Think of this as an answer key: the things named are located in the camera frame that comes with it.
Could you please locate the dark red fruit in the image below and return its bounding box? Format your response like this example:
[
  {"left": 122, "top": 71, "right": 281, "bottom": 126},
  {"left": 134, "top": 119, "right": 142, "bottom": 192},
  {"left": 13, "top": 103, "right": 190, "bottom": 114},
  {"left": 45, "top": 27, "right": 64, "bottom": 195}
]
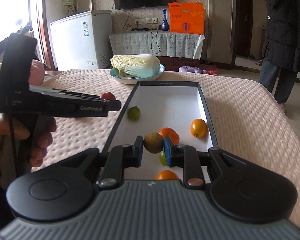
[{"left": 100, "top": 92, "right": 116, "bottom": 100}]

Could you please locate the red tomato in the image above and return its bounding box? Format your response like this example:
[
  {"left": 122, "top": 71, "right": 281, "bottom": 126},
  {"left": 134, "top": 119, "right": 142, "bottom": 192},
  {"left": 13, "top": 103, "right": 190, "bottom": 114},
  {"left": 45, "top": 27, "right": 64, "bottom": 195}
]
[{"left": 156, "top": 170, "right": 179, "bottom": 180}]

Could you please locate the pink plush toy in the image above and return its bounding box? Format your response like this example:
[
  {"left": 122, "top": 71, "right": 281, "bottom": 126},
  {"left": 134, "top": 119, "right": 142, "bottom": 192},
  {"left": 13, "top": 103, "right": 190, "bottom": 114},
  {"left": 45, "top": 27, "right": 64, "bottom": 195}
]
[{"left": 0, "top": 60, "right": 45, "bottom": 86}]

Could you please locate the purple toy on floor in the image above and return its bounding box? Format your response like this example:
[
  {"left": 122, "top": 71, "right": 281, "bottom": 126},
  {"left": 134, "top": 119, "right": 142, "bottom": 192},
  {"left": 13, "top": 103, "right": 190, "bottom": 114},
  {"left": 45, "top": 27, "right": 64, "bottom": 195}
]
[{"left": 178, "top": 66, "right": 206, "bottom": 74}]

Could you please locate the grey white cardboard box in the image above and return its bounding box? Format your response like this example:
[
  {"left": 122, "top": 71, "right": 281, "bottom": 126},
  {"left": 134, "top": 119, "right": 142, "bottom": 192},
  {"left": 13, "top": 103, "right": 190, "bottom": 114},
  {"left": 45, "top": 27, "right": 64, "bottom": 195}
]
[{"left": 102, "top": 81, "right": 218, "bottom": 182}]

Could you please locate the person's left hand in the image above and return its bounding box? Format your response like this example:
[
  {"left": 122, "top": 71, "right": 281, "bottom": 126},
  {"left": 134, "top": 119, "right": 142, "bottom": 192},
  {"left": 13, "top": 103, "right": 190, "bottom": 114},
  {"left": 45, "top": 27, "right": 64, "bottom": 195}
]
[{"left": 0, "top": 113, "right": 57, "bottom": 170}]

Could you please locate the brown kiwi like fruit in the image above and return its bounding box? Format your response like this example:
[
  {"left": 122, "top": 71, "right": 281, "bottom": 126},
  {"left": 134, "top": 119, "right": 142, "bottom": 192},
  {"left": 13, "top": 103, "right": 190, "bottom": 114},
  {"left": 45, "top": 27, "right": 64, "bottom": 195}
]
[{"left": 143, "top": 132, "right": 164, "bottom": 154}]

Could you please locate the light blue plate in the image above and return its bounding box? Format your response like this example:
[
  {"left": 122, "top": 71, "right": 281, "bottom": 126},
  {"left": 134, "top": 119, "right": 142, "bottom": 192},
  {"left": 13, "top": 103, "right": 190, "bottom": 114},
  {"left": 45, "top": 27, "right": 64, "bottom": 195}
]
[{"left": 109, "top": 63, "right": 166, "bottom": 85}]

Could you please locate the white chest freezer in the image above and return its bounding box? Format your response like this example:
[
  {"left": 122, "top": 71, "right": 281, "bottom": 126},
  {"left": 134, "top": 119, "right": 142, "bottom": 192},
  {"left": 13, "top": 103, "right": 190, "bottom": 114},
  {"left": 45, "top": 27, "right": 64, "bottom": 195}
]
[{"left": 50, "top": 10, "right": 113, "bottom": 71}]

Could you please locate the yellow orange fruit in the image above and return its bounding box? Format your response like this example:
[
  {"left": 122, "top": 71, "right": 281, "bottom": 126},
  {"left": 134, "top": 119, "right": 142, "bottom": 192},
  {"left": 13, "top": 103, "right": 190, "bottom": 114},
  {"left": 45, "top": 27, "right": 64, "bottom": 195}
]
[{"left": 190, "top": 119, "right": 208, "bottom": 138}]

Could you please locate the green fruit with stem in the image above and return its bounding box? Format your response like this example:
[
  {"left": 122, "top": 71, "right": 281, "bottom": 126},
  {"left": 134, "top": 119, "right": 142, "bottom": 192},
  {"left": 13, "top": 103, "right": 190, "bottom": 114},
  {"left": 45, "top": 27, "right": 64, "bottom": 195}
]
[{"left": 127, "top": 106, "right": 141, "bottom": 121}]

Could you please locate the napa cabbage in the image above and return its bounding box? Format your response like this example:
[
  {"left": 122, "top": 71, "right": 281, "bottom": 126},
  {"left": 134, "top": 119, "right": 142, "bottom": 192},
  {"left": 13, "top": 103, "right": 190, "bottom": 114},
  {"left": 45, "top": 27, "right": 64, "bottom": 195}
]
[{"left": 110, "top": 54, "right": 160, "bottom": 78}]

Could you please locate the blue glass bottle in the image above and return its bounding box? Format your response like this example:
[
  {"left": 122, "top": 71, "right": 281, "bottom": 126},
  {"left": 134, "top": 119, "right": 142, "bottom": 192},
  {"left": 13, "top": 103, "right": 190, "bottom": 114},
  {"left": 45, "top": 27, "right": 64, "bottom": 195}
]
[{"left": 158, "top": 8, "right": 170, "bottom": 31}]

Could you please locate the tv stand with cloth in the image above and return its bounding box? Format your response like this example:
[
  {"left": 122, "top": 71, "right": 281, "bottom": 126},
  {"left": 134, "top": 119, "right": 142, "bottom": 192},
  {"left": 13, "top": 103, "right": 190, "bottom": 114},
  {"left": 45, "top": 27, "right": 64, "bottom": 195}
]
[{"left": 109, "top": 30, "right": 205, "bottom": 60}]

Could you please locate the orange gift box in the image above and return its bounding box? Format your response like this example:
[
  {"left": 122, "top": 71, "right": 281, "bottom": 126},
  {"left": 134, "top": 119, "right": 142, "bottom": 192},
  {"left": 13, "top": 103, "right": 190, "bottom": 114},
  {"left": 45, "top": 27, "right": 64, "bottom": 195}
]
[{"left": 168, "top": 1, "right": 205, "bottom": 35}]

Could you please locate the person in black coat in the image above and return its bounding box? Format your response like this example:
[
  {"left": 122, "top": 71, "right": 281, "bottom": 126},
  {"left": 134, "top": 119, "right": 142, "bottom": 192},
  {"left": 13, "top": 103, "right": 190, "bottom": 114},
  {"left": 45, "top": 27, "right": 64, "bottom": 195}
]
[{"left": 259, "top": 0, "right": 300, "bottom": 107}]

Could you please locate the orange kumquat fruit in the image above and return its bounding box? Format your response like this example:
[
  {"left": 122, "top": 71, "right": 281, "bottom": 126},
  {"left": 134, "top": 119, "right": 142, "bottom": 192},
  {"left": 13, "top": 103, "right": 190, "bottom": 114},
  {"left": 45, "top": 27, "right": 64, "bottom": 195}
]
[{"left": 158, "top": 127, "right": 180, "bottom": 145}]

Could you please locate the black hanging cable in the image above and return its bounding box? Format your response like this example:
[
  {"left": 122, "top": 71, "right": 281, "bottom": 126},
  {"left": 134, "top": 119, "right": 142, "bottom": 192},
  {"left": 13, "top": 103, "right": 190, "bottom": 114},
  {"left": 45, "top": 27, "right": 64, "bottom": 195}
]
[{"left": 149, "top": 29, "right": 162, "bottom": 55}]

